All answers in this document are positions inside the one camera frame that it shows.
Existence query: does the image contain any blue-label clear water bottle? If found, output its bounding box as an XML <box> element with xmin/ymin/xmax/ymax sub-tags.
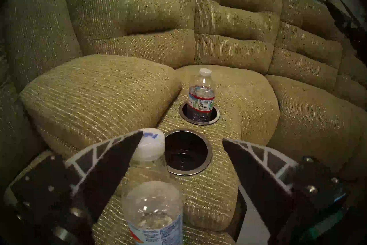
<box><xmin>122</xmin><ymin>128</ymin><xmax>184</xmax><ymax>245</ymax></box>

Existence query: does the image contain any olive green console armrest lid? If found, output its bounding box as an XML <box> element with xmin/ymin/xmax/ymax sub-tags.
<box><xmin>20</xmin><ymin>54</ymin><xmax>182</xmax><ymax>159</ymax></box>

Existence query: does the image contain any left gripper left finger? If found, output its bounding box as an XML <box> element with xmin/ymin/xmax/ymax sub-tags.
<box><xmin>4</xmin><ymin>130</ymin><xmax>144</xmax><ymax>245</ymax></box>

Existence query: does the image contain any chrome-rimmed black cup holder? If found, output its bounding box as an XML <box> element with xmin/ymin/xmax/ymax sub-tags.
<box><xmin>179</xmin><ymin>101</ymin><xmax>220</xmax><ymax>126</ymax></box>
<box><xmin>164</xmin><ymin>129</ymin><xmax>213</xmax><ymax>176</ymax></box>

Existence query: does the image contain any red-label clear water bottle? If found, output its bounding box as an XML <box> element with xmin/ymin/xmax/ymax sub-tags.
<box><xmin>188</xmin><ymin>68</ymin><xmax>216</xmax><ymax>122</ymax></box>

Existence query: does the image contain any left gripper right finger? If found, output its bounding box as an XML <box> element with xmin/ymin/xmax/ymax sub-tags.
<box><xmin>222</xmin><ymin>138</ymin><xmax>347</xmax><ymax>245</ymax></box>

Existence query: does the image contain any olive green sectional sofa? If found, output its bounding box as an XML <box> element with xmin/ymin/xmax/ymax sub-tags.
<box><xmin>0</xmin><ymin>0</ymin><xmax>367</xmax><ymax>245</ymax></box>

